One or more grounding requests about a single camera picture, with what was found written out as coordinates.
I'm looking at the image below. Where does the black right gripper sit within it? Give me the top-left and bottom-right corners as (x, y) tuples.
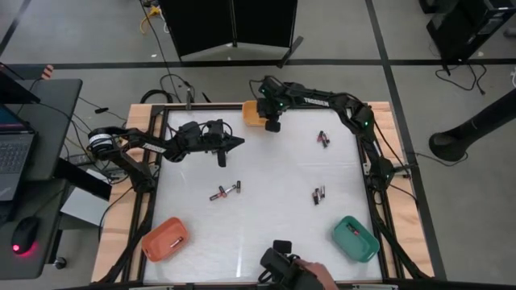
(257, 98), (283, 133)

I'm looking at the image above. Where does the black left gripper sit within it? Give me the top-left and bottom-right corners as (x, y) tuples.
(193, 135), (246, 168)

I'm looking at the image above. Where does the yellow plastic bin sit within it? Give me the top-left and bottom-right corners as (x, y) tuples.
(241, 100), (279, 128)

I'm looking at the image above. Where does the wooden table board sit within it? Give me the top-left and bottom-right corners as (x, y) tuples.
(91, 101), (435, 283)

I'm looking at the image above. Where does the orange plastic bin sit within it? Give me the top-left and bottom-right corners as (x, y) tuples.
(140, 217), (189, 263)

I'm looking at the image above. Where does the black folding screen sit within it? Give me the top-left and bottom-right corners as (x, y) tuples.
(158, 0), (305, 68)

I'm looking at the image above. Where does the black handheld device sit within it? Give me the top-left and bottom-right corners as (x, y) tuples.
(257, 239), (323, 290)

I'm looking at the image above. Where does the green plastic bin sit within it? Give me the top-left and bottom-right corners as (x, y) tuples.
(332, 215), (381, 264)

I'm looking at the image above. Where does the grey flat box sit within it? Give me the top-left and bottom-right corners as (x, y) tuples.
(60, 187), (113, 227)

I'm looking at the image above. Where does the person's hand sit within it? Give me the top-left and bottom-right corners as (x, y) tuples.
(293, 259), (339, 290)

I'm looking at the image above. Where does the black desk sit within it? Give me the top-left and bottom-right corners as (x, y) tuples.
(0, 78), (84, 280)

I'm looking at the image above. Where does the black round-base stand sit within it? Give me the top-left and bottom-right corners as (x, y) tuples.
(428, 88), (516, 163)

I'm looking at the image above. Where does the grey laptop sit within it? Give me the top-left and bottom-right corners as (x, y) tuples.
(0, 104), (38, 202)

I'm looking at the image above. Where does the black cabinet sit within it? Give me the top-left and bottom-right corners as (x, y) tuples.
(426, 0), (516, 65)

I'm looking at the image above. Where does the black computer mouse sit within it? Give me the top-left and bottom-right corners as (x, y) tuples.
(10, 216), (41, 256)

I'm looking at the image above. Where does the black desk monitor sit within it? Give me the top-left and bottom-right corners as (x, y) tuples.
(0, 62), (41, 106)

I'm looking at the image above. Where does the black aluminium table frame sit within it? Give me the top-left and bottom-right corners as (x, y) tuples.
(96, 102), (435, 290)

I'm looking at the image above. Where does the looped black cable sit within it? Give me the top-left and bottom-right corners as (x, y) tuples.
(160, 73), (195, 102)

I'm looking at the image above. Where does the thick black cable coil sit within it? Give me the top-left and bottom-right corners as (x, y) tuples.
(139, 89), (175, 105)

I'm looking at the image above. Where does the thin black cable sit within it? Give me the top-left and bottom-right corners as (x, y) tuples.
(139, 0), (183, 102)

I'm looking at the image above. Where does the yellow cable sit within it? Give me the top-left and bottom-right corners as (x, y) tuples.
(139, 4), (163, 34)

